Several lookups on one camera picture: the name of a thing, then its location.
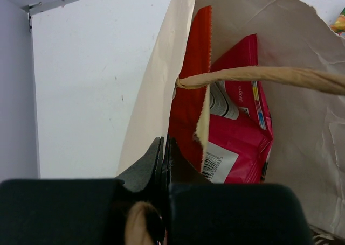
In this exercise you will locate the pink snack bag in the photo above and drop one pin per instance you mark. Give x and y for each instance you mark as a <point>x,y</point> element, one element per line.
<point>240,133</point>

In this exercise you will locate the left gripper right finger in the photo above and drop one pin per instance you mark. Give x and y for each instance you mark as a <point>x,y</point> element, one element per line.
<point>200,212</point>

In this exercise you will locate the green yellow candy bag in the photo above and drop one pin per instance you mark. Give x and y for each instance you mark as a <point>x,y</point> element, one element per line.
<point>339,25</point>

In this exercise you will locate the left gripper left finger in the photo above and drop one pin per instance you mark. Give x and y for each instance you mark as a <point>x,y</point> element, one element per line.
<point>117,210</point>

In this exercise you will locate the red snack bag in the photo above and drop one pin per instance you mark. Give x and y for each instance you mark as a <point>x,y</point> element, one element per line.
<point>185,126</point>

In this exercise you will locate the beige paper bag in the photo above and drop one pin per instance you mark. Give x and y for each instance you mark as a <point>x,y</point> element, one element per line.
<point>308,148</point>

